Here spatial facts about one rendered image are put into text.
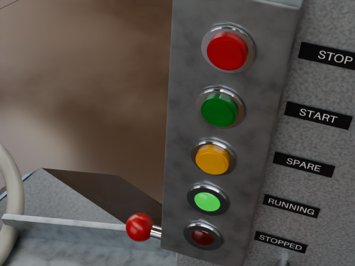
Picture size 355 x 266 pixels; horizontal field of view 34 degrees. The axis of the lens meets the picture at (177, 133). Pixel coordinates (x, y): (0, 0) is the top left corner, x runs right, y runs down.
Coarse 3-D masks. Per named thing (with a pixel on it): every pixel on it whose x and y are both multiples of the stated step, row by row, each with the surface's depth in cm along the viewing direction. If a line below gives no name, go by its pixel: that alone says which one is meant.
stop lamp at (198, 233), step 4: (192, 232) 51; (196, 232) 51; (200, 232) 51; (204, 232) 51; (192, 236) 51; (196, 236) 51; (200, 236) 51; (204, 236) 51; (208, 236) 51; (212, 236) 51; (192, 240) 52; (196, 240) 51; (200, 240) 51; (204, 240) 51; (208, 240) 51; (212, 240) 51; (200, 244) 52; (204, 244) 51; (208, 244) 51
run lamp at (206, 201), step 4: (196, 196) 48; (200, 196) 48; (204, 196) 47; (208, 196) 47; (212, 196) 47; (196, 200) 48; (200, 200) 48; (204, 200) 47; (208, 200) 47; (212, 200) 47; (216, 200) 47; (200, 204) 48; (204, 204) 48; (208, 204) 48; (212, 204) 47; (216, 204) 48; (204, 208) 48; (208, 208) 48; (212, 208) 48; (216, 208) 48
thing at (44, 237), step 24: (24, 216) 94; (24, 240) 96; (48, 240) 95; (72, 240) 93; (96, 240) 91; (120, 240) 89; (24, 264) 92; (48, 264) 91; (72, 264) 90; (96, 264) 88; (120, 264) 87; (144, 264) 86; (168, 264) 85
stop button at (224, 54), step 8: (216, 40) 37; (224, 40) 36; (232, 40) 36; (240, 40) 36; (208, 48) 37; (216, 48) 37; (224, 48) 37; (232, 48) 36; (240, 48) 37; (208, 56) 38; (216, 56) 37; (224, 56) 37; (232, 56) 37; (240, 56) 37; (216, 64) 38; (224, 64) 38; (232, 64) 37; (240, 64) 37
